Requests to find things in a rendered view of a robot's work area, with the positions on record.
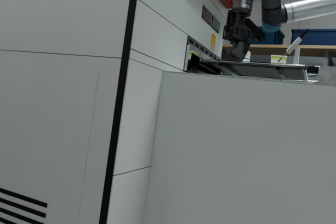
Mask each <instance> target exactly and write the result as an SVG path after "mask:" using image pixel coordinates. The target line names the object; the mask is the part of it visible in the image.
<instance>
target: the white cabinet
mask: <svg viewBox="0 0 336 224"><path fill-rule="evenodd" d="M143 224H336V86H325V85H314V84H302V83H290V82H278V81H266V80H255V79H243V78H231V77H219V76H207V75H196V74H184V73H172V72H163V75H162V83H161V90H160V98H159V105H158V113H157V120H156V128H155V135H154V143H153V150H152V157H151V165H150V172H149V180H148V187H147V195H146V202H145V210H144V217H143Z"/></svg>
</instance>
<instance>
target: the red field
mask: <svg viewBox="0 0 336 224"><path fill-rule="evenodd" d="M203 17H204V18H205V19H206V20H207V21H208V22H209V23H210V24H211V21H212V15H211V13H210V12H209V11H208V10H207V9H206V8H205V7H204V9H203Z"/></svg>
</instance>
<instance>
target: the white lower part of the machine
mask: <svg viewBox="0 0 336 224"><path fill-rule="evenodd" d="M162 79H163V71H162V70H160V69H157V68H154V67H151V66H149V65H146V64H143V63H140V62H138V61H135V60H132V59H129V58H110V57H96V56H81V55H67V54H53V53H38V52H24V51H9V50H0V224H143V220H144V213H145V206H146V198H147V191H148V183H149V176H150V168H151V161H152V153H153V146H154V138H155V131H156V123H157V116H158V108H159V101H160V94H161V86H162Z"/></svg>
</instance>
